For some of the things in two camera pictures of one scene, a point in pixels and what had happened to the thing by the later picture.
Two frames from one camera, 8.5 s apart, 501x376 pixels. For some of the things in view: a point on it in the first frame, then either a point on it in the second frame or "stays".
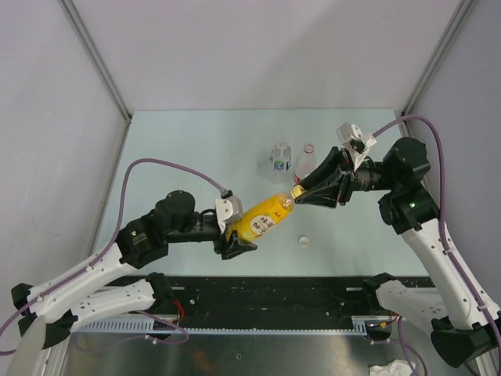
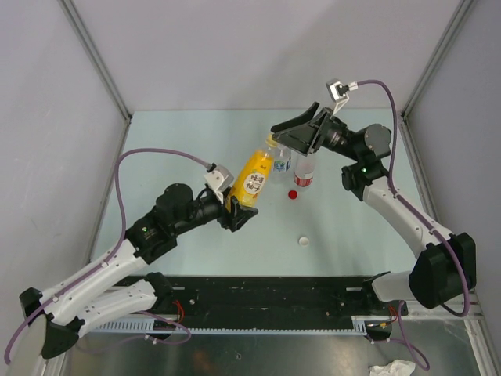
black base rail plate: (276, 301) stays
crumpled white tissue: (394, 368) stays
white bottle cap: (304, 241) stays
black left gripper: (233, 247) → (238, 215)
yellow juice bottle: (261, 218) → (253, 178)
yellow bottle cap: (297, 190) → (270, 142)
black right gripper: (329, 196) → (308, 137)
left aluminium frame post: (74, 18) stays
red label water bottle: (306, 164) stays
